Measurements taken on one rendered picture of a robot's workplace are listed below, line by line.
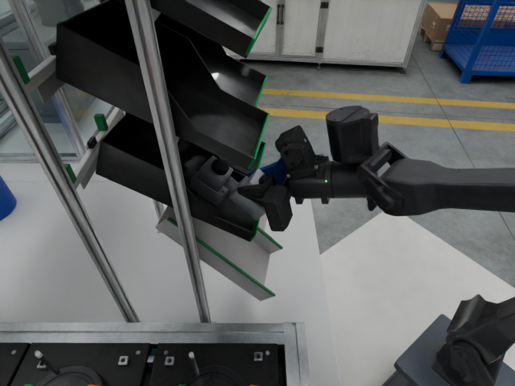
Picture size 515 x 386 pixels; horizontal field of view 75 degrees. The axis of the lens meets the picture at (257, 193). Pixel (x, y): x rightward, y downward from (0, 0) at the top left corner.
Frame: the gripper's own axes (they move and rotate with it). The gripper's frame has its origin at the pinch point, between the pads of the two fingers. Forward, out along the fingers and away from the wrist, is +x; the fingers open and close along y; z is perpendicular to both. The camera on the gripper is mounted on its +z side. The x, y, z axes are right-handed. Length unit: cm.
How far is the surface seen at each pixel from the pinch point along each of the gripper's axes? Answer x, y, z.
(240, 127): 2.0, -2.0, 9.2
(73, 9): 85, -61, 37
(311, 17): 76, -370, -15
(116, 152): 17.4, 9.1, 11.7
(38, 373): 42, 29, -23
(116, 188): 72, -30, -19
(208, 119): 5.4, 0.8, 12.2
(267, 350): 4.0, 10.0, -32.9
